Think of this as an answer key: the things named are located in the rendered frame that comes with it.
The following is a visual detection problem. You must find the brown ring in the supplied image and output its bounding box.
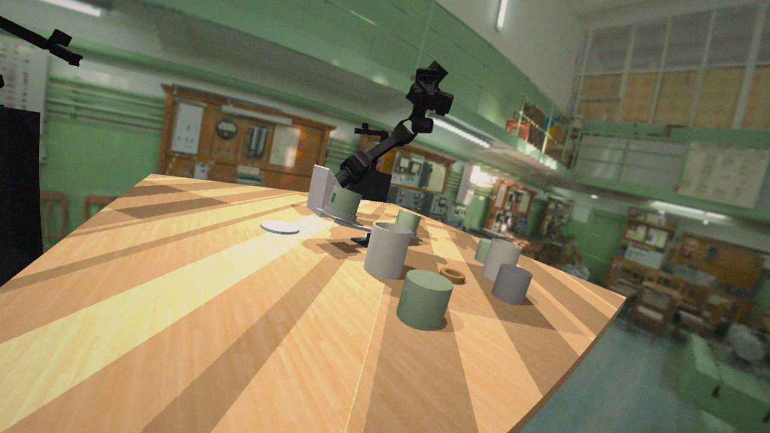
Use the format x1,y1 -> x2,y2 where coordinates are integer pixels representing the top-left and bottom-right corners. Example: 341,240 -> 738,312
439,268 -> 466,284

